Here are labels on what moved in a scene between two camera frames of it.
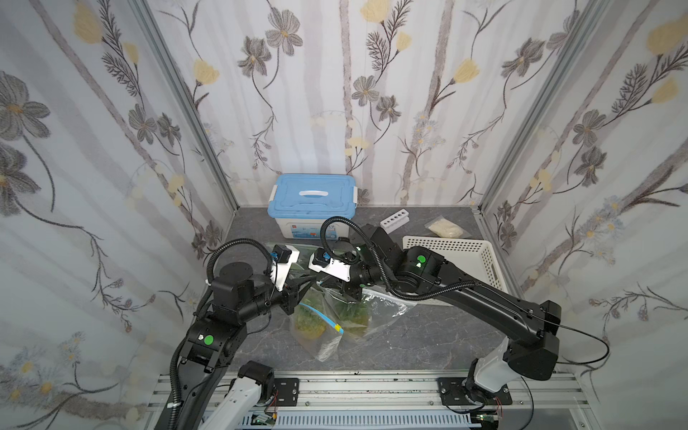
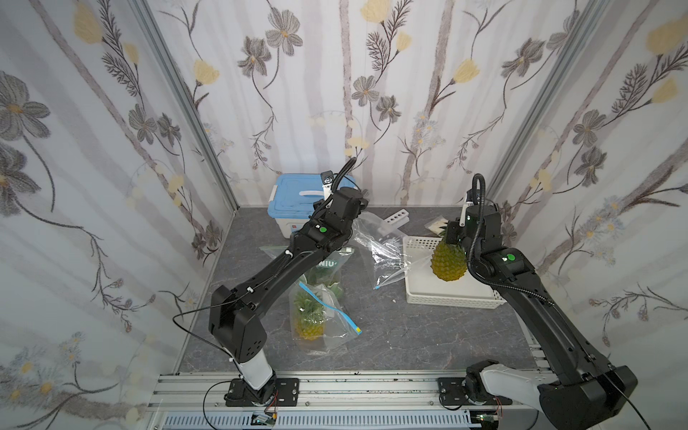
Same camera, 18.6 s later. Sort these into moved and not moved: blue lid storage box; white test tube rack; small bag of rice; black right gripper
Moved: black right gripper
Not moved: small bag of rice; blue lid storage box; white test tube rack
